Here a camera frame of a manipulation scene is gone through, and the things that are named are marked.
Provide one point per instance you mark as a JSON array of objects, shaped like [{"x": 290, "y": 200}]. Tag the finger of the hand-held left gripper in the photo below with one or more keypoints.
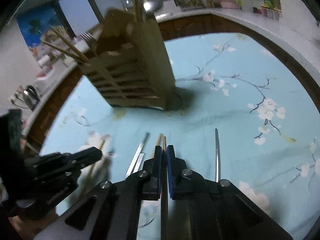
[
  {"x": 90, "y": 153},
  {"x": 75, "y": 170}
]

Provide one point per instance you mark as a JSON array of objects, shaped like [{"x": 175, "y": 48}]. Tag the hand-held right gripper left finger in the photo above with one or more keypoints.
[{"x": 157, "y": 172}]

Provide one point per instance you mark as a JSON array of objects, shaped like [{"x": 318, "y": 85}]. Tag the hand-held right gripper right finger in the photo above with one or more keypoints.
[{"x": 172, "y": 172}]

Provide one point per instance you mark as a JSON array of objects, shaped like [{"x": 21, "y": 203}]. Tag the dark wooden chopstick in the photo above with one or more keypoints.
[
  {"x": 164, "y": 170},
  {"x": 159, "y": 140}
]

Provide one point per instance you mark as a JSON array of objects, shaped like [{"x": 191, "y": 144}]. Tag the long wooden chopstick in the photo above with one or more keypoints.
[
  {"x": 88, "y": 180},
  {"x": 70, "y": 43}
]

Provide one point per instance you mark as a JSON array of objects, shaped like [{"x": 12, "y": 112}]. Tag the slim metal utensil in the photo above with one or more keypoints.
[{"x": 217, "y": 155}]

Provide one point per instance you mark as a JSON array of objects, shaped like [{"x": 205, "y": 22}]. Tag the carved wooden chopstick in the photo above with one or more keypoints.
[{"x": 62, "y": 52}]

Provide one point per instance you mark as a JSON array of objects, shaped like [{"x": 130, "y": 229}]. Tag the wooden slatted utensil holder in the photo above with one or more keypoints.
[{"x": 150, "y": 62}]

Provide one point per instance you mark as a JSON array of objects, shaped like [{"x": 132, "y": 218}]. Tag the metal fork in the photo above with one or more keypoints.
[{"x": 87, "y": 38}]

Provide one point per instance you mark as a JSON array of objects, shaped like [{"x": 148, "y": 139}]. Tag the metal spoon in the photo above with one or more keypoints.
[{"x": 153, "y": 6}]

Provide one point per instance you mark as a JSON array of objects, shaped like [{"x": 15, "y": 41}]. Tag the steel electric kettle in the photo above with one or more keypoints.
[{"x": 26, "y": 97}]

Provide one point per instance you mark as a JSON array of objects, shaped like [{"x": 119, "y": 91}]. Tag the blue floral tablecloth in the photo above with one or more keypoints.
[{"x": 225, "y": 105}]

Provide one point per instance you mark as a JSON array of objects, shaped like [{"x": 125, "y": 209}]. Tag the white and red rice cooker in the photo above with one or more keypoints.
[{"x": 45, "y": 73}]

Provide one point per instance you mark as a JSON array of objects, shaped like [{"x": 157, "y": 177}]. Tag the white paper roll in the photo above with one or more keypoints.
[{"x": 46, "y": 61}]

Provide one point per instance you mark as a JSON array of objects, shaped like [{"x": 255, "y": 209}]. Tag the kitchen window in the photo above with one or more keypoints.
[{"x": 75, "y": 7}]

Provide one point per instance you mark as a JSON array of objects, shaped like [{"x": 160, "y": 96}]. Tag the pink plastic basin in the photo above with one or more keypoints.
[{"x": 226, "y": 2}]

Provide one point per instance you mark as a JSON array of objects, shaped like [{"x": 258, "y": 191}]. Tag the green plastic tool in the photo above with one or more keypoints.
[{"x": 238, "y": 0}]

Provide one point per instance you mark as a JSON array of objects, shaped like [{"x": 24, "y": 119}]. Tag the pink seasoning jar set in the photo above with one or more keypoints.
[{"x": 270, "y": 13}]

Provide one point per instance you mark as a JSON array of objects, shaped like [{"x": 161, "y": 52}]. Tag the green drink bottle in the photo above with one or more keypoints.
[
  {"x": 277, "y": 2},
  {"x": 268, "y": 0}
]

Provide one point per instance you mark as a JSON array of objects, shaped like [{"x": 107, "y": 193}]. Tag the tropical fruit wall poster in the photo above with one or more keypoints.
[{"x": 32, "y": 25}]

